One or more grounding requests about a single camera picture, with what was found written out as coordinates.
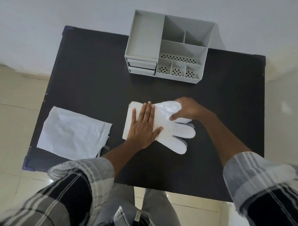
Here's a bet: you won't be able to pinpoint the person's left hand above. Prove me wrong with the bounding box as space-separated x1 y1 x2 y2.
126 101 164 150

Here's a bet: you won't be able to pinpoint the person's right hand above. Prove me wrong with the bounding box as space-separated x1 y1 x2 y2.
169 97 210 121

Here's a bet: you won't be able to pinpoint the stack of clear plastic gloves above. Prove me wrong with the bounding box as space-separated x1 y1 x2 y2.
122 101 196 155

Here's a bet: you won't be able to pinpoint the person's right forearm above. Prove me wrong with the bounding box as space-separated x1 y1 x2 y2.
198 111 253 167

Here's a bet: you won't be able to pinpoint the person's left forearm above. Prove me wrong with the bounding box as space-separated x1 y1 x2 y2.
102 139 146 178

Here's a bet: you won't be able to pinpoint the grey organizer drawer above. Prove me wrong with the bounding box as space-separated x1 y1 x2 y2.
128 67 156 76
127 58 156 70

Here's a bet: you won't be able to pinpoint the white plastic bag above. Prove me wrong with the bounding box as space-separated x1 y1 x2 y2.
37 106 113 161

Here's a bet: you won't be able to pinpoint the grey desk organizer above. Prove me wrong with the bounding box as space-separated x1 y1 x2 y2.
124 9 215 85

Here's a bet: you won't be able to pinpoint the grey trousers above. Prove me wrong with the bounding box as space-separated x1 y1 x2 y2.
93 183 181 226

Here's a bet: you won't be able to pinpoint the blue table corner cap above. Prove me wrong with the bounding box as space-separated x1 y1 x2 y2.
22 156 35 171

